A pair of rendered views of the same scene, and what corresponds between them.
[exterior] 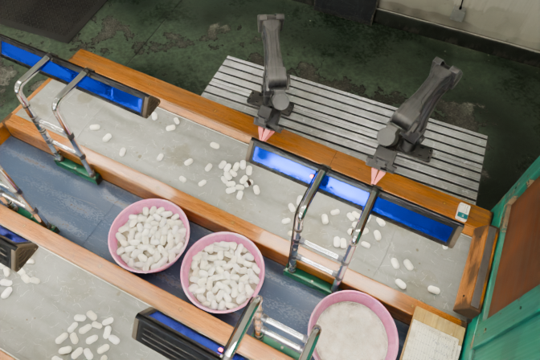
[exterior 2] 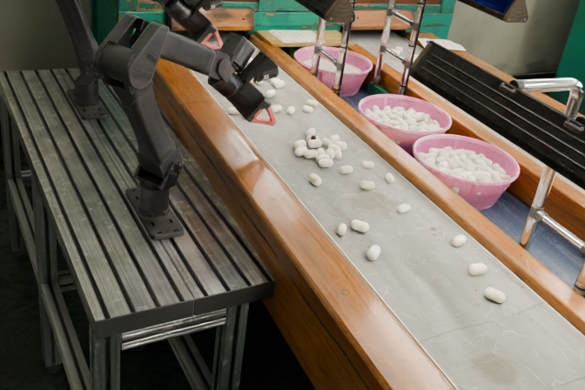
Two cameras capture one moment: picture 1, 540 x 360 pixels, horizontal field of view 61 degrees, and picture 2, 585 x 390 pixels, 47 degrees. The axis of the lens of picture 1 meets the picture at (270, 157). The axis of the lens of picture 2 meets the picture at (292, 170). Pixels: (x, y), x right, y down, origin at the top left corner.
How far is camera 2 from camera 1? 2.43 m
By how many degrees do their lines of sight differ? 91
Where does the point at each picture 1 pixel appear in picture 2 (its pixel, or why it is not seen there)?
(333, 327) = not seen: hidden behind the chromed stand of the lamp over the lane
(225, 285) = (407, 117)
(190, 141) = (342, 205)
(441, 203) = not seen: hidden behind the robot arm
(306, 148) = (211, 118)
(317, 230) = (284, 97)
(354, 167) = (189, 90)
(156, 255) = (464, 155)
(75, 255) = (563, 184)
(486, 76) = not seen: outside the picture
